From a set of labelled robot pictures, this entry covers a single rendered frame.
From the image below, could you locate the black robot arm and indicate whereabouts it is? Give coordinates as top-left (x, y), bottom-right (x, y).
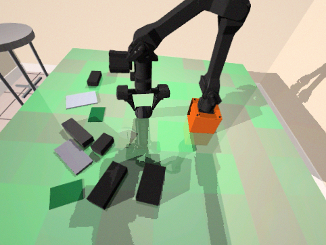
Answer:
top-left (109, 0), bottom-right (251, 114)

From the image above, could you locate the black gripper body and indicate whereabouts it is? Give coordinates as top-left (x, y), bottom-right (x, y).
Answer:
top-left (116, 74), bottom-right (170, 100)

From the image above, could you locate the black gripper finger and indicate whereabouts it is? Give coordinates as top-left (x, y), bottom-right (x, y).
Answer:
top-left (124, 95), bottom-right (135, 111)
top-left (152, 93), bottom-right (164, 110)

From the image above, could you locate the white flat rectangular sheet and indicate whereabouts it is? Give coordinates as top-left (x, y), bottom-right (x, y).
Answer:
top-left (66, 91), bottom-right (98, 109)

